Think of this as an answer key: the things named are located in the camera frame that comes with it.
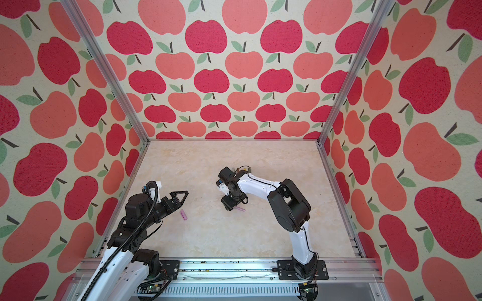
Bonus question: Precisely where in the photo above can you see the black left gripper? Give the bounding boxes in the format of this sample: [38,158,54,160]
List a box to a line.
[141,190,188,229]

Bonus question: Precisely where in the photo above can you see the pink pen cap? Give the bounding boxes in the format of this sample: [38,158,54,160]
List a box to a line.
[180,209,188,221]

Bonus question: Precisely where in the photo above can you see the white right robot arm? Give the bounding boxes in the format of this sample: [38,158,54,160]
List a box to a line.
[216,167,318,280]

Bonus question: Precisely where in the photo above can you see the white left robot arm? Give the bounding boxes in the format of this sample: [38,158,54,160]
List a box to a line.
[79,181,189,300]

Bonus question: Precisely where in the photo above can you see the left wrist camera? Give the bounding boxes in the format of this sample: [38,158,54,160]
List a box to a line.
[143,181,162,203]

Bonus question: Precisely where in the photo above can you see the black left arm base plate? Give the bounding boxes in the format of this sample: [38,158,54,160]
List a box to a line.
[148,259,181,280]

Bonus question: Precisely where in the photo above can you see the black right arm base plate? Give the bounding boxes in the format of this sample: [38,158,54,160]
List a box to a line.
[272,260,330,281]

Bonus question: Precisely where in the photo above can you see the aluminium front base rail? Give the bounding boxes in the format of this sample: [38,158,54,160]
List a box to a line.
[64,258,389,300]

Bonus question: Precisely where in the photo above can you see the aluminium left rear corner post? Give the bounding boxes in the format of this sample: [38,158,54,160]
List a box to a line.
[60,1,150,146]

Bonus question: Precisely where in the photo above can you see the aluminium corner post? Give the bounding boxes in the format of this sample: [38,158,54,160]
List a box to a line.
[60,1,150,146]
[316,0,395,149]

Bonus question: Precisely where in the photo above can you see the aluminium right rear corner post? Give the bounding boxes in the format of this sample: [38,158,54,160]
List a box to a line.
[316,0,395,149]

